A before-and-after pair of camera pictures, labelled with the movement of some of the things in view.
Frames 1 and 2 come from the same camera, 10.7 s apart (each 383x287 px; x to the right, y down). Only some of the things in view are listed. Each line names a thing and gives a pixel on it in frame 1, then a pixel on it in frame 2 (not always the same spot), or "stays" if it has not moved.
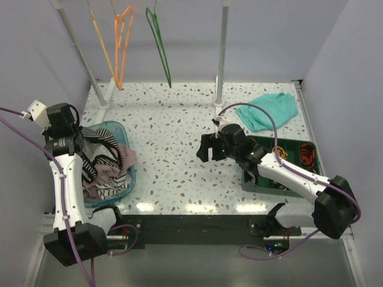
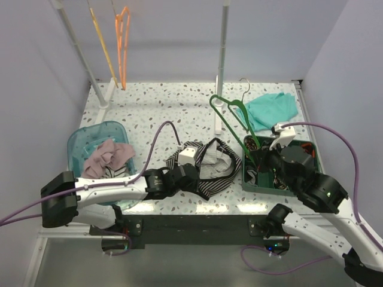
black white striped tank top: (97, 146) to (218, 165)
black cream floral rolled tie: (277, 185) stays
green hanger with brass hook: (154, 26) to (240, 108)
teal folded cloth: (279, 107) stays
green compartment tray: (302, 154) stays
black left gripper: (48, 133) to (193, 186)
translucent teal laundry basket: (117, 130) to (125, 207)
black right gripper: (208, 141) to (259, 156)
